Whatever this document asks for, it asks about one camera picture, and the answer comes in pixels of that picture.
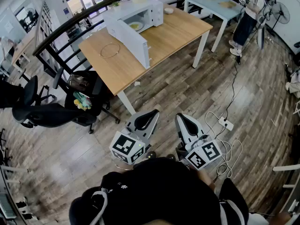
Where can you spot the small spiky potted plant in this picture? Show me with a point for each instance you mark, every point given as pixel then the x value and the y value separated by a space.
pixel 115 4

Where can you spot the yellow noodle food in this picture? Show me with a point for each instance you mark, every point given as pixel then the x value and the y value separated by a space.
pixel 134 26

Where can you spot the woven straw mat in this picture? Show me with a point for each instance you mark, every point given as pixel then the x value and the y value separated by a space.
pixel 227 4

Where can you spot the person's left forearm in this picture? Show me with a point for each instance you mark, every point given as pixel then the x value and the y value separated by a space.
pixel 122 166

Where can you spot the black mesh office chair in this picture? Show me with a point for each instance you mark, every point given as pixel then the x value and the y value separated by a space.
pixel 30 92
pixel 51 114

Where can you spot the white power strip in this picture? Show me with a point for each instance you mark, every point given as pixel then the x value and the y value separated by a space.
pixel 226 123

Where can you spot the black metal railing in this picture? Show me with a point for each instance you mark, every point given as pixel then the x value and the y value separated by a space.
pixel 58 32

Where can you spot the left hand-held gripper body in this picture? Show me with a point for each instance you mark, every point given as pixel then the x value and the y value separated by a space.
pixel 124 146

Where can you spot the white round plate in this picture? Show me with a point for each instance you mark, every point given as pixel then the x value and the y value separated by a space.
pixel 140 25

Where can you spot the green and yellow toy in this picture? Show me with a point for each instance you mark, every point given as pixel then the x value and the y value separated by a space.
pixel 82 101

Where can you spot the crumpled white paper scrap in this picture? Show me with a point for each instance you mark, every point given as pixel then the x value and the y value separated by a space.
pixel 137 83

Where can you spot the person's black top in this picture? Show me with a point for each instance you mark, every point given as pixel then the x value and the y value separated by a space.
pixel 164 191

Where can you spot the person's right forearm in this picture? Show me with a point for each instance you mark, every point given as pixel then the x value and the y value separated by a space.
pixel 207 179

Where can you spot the pale blue table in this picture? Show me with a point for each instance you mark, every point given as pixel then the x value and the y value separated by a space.
pixel 218 12

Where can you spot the small white bowl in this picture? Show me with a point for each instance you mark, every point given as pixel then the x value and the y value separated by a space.
pixel 168 10

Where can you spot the black standing fan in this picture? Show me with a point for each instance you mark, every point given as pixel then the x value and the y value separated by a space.
pixel 280 13

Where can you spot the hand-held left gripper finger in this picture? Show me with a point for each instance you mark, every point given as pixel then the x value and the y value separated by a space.
pixel 134 123
pixel 153 123

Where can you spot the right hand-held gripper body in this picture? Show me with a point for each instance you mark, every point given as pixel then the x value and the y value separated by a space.
pixel 204 155

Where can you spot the brown bag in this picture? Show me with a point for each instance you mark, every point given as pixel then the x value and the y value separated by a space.
pixel 78 81

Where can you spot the person's black shoe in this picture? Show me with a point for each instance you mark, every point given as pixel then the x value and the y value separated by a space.
pixel 151 155
pixel 171 157

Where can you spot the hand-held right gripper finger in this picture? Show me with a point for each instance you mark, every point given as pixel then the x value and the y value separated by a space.
pixel 181 128
pixel 194 128

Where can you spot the white microwave oven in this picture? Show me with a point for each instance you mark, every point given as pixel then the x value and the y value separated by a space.
pixel 131 41

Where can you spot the wooden table with white legs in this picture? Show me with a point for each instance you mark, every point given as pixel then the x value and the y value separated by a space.
pixel 171 36

